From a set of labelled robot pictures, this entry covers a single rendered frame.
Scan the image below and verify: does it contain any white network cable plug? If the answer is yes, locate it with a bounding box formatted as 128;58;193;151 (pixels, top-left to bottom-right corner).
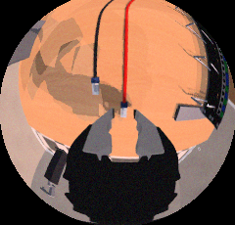
120;102;128;117

